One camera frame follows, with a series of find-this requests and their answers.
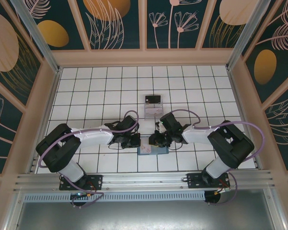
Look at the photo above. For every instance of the blue leather card holder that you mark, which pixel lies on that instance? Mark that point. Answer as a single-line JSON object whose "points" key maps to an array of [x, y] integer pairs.
{"points": [[162, 151]]}

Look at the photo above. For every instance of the black credit card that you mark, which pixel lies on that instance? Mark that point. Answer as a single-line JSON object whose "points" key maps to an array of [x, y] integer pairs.
{"points": [[153, 99]]}

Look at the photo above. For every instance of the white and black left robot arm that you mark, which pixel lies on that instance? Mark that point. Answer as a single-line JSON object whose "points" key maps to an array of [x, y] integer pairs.
{"points": [[96, 137]]}

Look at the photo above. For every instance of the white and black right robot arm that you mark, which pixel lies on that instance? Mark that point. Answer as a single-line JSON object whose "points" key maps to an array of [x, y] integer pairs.
{"points": [[196, 135]]}

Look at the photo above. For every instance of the clear acrylic card stand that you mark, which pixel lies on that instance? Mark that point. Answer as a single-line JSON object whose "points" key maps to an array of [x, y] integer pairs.
{"points": [[153, 116]]}

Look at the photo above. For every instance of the grey metal sheet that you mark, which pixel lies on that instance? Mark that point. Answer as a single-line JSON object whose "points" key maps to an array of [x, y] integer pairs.
{"points": [[144, 215]]}

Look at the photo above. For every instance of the small green circuit board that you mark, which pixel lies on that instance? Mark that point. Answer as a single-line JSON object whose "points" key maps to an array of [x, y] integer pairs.
{"points": [[80, 194]]}

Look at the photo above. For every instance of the aluminium mounting rail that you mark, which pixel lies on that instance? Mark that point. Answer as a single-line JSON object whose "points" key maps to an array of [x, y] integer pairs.
{"points": [[144, 179]]}

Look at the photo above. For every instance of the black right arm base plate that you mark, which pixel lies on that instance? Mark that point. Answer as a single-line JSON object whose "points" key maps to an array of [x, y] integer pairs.
{"points": [[194, 180]]}

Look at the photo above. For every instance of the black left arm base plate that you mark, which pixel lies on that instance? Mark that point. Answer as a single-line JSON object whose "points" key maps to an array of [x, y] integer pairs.
{"points": [[96, 182]]}

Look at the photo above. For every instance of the aluminium frame post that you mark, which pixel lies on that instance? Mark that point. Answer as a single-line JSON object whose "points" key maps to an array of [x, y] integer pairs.
{"points": [[42, 45], [244, 36]]}

